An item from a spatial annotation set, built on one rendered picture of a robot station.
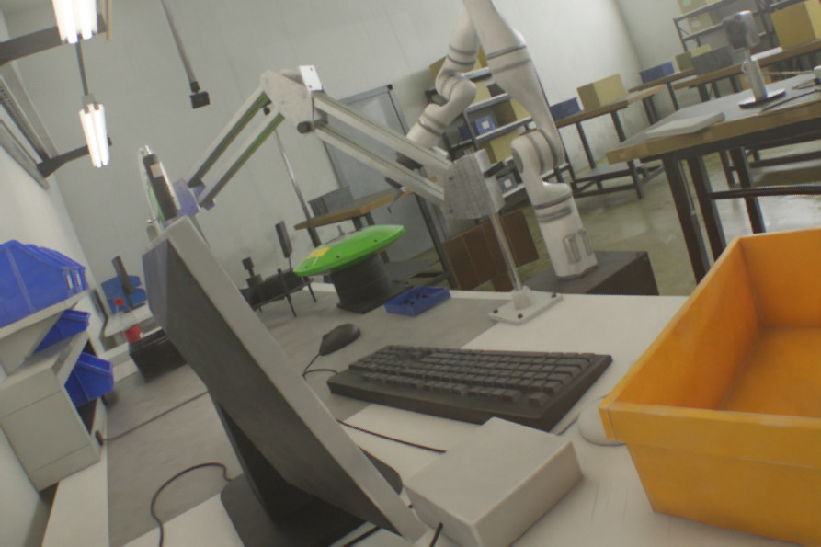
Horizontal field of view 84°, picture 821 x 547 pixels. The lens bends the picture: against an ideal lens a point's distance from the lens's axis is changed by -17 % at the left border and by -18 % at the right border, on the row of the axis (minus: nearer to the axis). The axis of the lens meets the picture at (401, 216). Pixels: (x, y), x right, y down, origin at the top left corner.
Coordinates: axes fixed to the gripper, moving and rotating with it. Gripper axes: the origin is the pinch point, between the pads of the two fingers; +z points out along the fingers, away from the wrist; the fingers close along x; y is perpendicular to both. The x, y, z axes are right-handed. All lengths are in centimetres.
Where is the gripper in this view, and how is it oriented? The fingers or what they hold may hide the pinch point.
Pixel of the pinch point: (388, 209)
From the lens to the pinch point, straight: 139.9
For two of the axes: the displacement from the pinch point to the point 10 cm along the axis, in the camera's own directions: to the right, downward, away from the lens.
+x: -2.1, 1.9, -9.6
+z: -5.3, 8.0, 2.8
